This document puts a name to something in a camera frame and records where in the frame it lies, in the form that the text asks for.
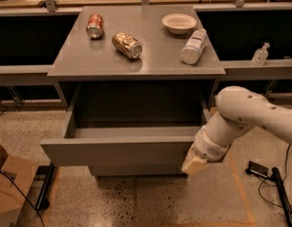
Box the grey top drawer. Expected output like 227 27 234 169
41 106 210 176

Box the small black floor device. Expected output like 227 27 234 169
245 161 268 179

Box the brown cardboard box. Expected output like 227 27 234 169
0 145 38 227

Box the black base foot left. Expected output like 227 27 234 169
35 164 55 211

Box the red soda can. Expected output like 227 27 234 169
86 13 104 39

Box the grey drawer cabinet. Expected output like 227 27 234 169
41 6 225 177

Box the black cable right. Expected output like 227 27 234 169
257 144 292 210

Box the black cable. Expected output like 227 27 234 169
257 144 292 210
0 166 46 227

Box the black cable left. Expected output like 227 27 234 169
0 166 46 227

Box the clear sanitizer pump bottle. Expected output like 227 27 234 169
251 43 270 66

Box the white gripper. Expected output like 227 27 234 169
181 126 231 175

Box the white plastic bottle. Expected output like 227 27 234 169
180 28 207 64

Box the gold crushed soda can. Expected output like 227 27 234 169
112 32 143 60

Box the black floor stand bar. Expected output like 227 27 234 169
272 167 292 227

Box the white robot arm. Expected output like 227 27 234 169
181 86 292 175

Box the grey long bench shelf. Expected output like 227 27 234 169
0 60 292 86

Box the white paper bowl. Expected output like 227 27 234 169
162 13 197 35

